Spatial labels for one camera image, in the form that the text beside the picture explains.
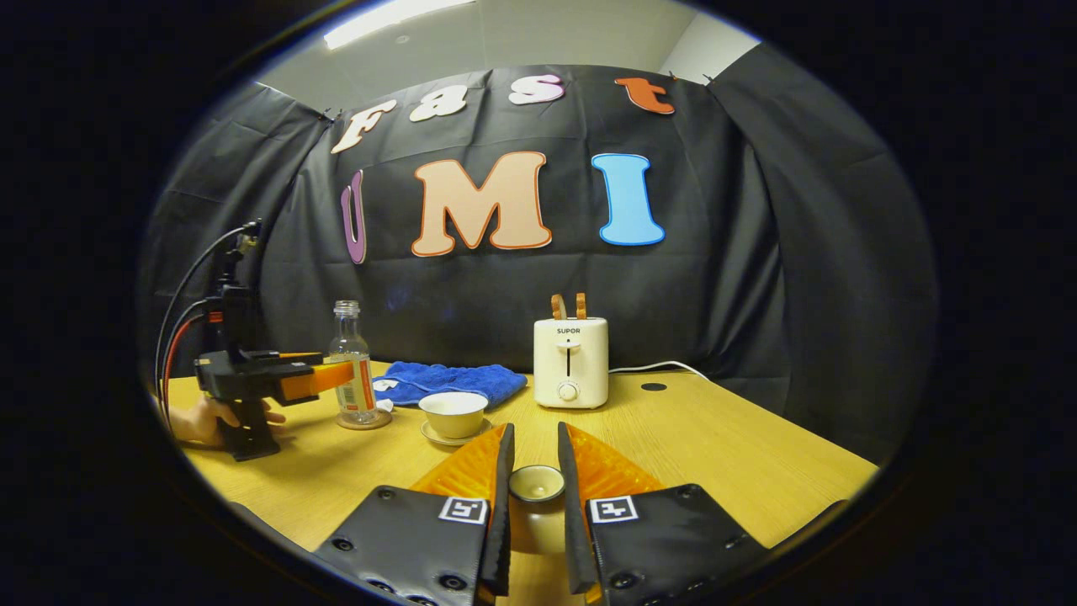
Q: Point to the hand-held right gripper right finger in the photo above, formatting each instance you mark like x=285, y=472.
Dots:
x=572, y=539

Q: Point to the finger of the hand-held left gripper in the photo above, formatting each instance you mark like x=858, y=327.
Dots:
x=290, y=358
x=315, y=381

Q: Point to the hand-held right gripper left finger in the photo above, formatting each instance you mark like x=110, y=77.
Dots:
x=502, y=539

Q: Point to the clear plastic water bottle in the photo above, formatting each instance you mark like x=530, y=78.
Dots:
x=353, y=370

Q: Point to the yellow-green teacup lid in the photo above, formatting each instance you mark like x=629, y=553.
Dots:
x=537, y=484

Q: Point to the round cork coaster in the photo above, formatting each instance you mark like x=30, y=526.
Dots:
x=379, y=422

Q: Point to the yellow-green ceramic teacup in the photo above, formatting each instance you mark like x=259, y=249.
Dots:
x=454, y=417

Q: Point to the yellow-green ceramic saucer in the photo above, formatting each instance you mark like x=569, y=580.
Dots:
x=454, y=441

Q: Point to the blue towel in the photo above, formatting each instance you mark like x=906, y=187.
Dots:
x=454, y=380

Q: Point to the white toaster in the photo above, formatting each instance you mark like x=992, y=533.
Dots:
x=570, y=362

